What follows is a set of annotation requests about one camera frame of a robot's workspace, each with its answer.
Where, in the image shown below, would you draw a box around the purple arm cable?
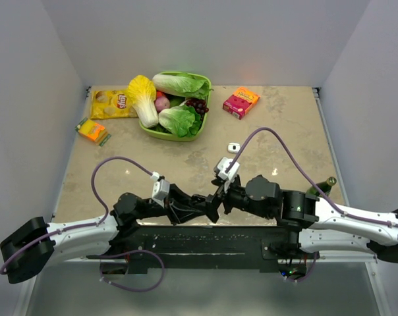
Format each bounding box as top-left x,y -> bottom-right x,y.
227,127 -> 398,230
0,155 -> 154,276

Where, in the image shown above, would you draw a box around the green lettuce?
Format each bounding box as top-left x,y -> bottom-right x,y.
152,72 -> 212,99
158,105 -> 202,138

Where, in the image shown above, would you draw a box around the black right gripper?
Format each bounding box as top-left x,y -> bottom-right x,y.
195,174 -> 273,223

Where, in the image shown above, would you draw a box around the white earbud charging case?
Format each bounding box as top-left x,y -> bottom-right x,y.
227,143 -> 241,154

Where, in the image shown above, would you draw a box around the pink orange snack box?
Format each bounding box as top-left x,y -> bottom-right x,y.
222,87 -> 260,120

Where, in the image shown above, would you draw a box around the purple cable loop front left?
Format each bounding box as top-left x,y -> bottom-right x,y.
93,249 -> 166,293

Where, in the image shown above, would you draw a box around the green lettuce front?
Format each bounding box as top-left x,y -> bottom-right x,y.
158,105 -> 202,138

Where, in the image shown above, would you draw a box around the green lettuce back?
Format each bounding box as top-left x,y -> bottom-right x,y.
152,72 -> 212,99

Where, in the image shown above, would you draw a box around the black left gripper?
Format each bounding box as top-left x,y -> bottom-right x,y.
134,184 -> 204,225

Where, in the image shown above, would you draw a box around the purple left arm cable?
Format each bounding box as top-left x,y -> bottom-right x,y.
0,155 -> 154,276

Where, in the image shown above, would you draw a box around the purple cable loop front right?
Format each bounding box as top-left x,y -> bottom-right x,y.
283,253 -> 318,283

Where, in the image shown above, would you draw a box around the orange green sponge pack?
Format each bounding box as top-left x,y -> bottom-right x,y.
75,117 -> 111,147

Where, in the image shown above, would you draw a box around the yellow Lays chips bag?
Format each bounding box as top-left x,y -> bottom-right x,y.
90,90 -> 138,120

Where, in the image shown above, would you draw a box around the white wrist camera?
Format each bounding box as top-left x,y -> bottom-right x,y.
214,157 -> 240,193
150,172 -> 170,207

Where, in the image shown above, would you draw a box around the dark red grapes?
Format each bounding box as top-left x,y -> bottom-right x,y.
185,98 -> 209,115

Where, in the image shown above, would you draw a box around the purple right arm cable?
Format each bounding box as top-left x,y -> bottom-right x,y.
227,127 -> 398,230

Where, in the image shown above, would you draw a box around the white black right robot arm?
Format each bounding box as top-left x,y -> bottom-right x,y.
205,175 -> 398,263

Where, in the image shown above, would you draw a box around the green glass bottle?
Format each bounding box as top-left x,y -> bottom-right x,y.
306,176 -> 337,196

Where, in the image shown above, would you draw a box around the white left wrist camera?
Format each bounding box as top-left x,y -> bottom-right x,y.
150,172 -> 170,207

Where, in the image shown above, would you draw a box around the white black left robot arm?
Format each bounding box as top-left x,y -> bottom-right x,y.
0,183 -> 206,284

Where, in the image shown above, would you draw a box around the purple cable loop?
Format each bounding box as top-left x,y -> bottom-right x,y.
283,253 -> 318,283
93,249 -> 166,293

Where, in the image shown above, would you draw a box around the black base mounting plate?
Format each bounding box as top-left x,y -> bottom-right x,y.
86,226 -> 319,275

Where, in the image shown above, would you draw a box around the red onion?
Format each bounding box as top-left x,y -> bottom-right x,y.
154,97 -> 171,113

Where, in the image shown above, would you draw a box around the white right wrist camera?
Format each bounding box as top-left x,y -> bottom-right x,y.
214,157 -> 240,193

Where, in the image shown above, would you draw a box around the yellow napa cabbage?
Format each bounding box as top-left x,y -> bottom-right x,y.
125,75 -> 158,128

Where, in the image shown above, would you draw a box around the green plastic bowl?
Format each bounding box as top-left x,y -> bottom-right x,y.
139,71 -> 212,142

